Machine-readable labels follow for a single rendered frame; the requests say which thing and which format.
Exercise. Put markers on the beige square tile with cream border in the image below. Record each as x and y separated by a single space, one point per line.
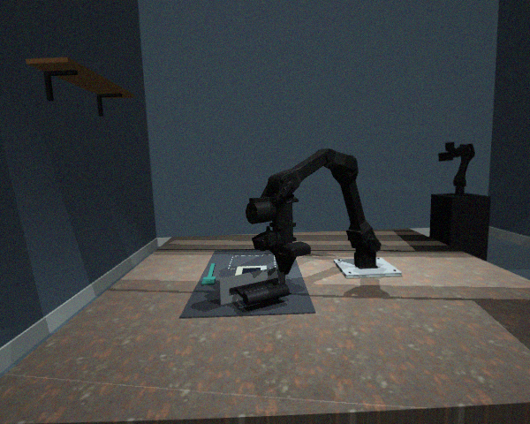
248 269

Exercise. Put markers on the teal small trowel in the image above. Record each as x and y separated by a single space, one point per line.
210 280

